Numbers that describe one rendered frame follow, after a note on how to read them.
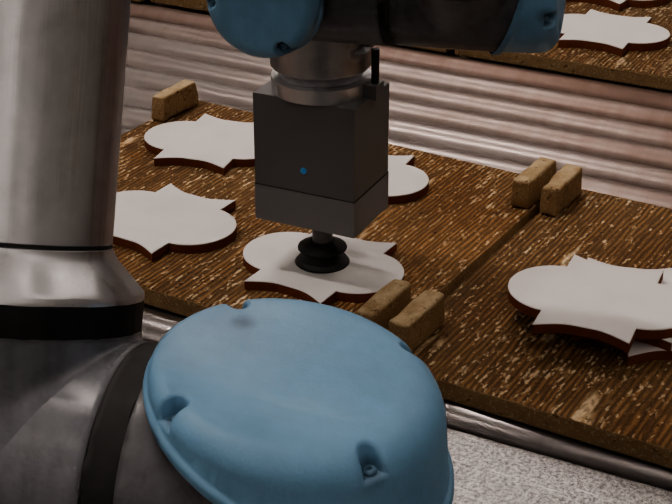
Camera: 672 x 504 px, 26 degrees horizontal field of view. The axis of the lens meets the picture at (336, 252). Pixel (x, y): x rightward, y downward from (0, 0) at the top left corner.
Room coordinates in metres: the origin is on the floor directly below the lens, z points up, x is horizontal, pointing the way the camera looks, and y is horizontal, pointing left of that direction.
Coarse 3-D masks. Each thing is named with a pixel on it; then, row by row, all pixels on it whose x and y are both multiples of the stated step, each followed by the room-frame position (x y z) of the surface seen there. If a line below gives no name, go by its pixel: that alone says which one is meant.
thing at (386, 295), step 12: (384, 288) 0.94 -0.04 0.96; (396, 288) 0.94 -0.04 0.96; (408, 288) 0.95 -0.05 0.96; (372, 300) 0.92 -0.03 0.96; (384, 300) 0.92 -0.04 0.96; (396, 300) 0.93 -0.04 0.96; (408, 300) 0.95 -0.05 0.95; (360, 312) 0.91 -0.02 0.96; (372, 312) 0.91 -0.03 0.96; (384, 312) 0.91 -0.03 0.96; (396, 312) 0.93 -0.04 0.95; (384, 324) 0.92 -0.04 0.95
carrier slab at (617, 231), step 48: (528, 240) 1.07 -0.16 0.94; (576, 240) 1.07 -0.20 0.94; (624, 240) 1.07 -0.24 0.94; (480, 288) 0.99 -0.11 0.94; (432, 336) 0.92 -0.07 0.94; (480, 336) 0.92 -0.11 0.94; (528, 336) 0.92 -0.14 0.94; (480, 384) 0.85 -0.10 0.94; (528, 384) 0.85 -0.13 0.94; (576, 384) 0.85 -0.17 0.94; (624, 384) 0.85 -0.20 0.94; (576, 432) 0.81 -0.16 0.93; (624, 432) 0.79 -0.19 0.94
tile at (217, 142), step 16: (160, 128) 1.30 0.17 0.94; (176, 128) 1.30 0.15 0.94; (192, 128) 1.30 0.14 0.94; (208, 128) 1.30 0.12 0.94; (224, 128) 1.30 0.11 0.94; (240, 128) 1.30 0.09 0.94; (160, 144) 1.26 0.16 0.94; (176, 144) 1.26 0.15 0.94; (192, 144) 1.26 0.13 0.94; (208, 144) 1.26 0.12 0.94; (224, 144) 1.26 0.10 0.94; (240, 144) 1.26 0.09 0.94; (160, 160) 1.23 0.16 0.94; (176, 160) 1.23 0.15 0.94; (192, 160) 1.22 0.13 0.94; (208, 160) 1.22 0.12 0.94; (224, 160) 1.22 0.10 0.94; (240, 160) 1.22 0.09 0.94
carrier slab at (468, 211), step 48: (144, 144) 1.28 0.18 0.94; (192, 192) 1.17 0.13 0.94; (240, 192) 1.17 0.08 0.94; (432, 192) 1.17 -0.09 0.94; (480, 192) 1.17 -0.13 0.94; (240, 240) 1.07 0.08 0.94; (384, 240) 1.07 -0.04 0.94; (432, 240) 1.07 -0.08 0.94; (480, 240) 1.07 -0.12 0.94; (144, 288) 0.99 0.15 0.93; (192, 288) 0.99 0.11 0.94; (240, 288) 0.99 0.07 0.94; (432, 288) 0.99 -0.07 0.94
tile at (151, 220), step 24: (120, 192) 1.15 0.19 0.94; (144, 192) 1.15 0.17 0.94; (168, 192) 1.15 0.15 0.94; (120, 216) 1.10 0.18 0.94; (144, 216) 1.10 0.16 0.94; (168, 216) 1.10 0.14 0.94; (192, 216) 1.10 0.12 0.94; (216, 216) 1.10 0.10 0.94; (120, 240) 1.06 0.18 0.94; (144, 240) 1.06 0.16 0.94; (168, 240) 1.06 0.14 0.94; (192, 240) 1.06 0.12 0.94; (216, 240) 1.06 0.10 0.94
